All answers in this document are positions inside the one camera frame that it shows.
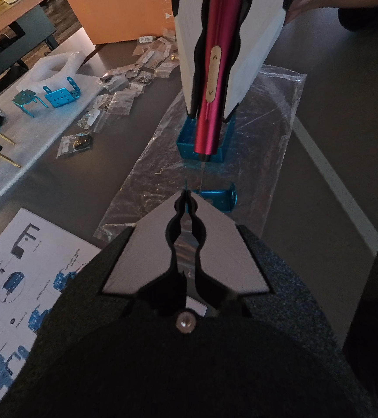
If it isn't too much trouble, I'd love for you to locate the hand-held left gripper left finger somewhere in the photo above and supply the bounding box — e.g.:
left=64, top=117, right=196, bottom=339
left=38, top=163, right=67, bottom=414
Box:
left=101, top=190, right=185, bottom=293

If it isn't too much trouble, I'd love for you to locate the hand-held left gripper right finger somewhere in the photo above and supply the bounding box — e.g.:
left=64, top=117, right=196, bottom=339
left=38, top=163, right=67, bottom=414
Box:
left=190, top=190, right=271, bottom=294

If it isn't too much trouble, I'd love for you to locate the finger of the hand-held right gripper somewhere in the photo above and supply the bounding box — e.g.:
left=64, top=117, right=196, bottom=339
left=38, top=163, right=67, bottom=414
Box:
left=175, top=0, right=206, bottom=117
left=222, top=0, right=287, bottom=123

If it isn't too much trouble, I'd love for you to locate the short-legged blue U bracket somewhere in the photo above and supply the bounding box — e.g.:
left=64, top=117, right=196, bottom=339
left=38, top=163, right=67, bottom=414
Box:
left=185, top=178, right=238, bottom=213

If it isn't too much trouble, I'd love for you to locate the red electric screwdriver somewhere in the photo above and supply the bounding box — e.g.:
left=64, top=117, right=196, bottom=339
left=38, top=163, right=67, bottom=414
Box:
left=194, top=0, right=242, bottom=194

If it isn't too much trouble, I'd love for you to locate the long-legged blue U bracket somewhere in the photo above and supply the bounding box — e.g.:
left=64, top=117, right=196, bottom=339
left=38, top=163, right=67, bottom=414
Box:
left=177, top=116, right=237, bottom=164

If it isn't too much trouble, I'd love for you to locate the person's right forearm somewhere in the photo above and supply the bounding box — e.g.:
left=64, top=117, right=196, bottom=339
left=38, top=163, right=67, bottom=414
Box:
left=337, top=0, right=378, bottom=32

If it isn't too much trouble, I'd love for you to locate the person's right hand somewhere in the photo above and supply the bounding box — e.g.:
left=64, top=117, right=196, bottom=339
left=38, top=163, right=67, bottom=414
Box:
left=285, top=0, right=340, bottom=25

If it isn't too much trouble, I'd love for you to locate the orange and white cardboard box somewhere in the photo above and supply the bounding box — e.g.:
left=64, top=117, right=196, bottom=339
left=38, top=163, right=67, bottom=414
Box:
left=68, top=0, right=178, bottom=45

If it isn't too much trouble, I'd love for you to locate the pile of small screw bags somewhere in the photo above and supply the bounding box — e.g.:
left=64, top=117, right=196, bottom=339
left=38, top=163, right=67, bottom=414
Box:
left=56, top=29, right=181, bottom=160

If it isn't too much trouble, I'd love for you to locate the clear plastic bag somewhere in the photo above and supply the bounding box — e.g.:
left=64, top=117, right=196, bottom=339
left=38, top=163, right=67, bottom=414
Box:
left=93, top=64, right=308, bottom=262

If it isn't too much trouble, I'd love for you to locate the white instruction manual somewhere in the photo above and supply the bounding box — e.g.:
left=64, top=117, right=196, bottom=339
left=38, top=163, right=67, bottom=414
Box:
left=0, top=208, right=208, bottom=418

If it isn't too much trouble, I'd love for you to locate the white foam sheet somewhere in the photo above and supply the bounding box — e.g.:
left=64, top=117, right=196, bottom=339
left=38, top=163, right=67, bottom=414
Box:
left=0, top=73, right=111, bottom=216

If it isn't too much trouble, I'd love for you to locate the blue flat plate bracket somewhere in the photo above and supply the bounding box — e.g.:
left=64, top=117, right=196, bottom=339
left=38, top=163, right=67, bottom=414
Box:
left=43, top=76, right=80, bottom=109

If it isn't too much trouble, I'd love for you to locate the white foam ring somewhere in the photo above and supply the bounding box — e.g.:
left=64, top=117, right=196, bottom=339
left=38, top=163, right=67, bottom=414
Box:
left=16, top=51, right=85, bottom=93

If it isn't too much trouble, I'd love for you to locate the teal perforated bracket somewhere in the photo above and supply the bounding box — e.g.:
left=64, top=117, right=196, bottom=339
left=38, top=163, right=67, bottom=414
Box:
left=12, top=90, right=49, bottom=119

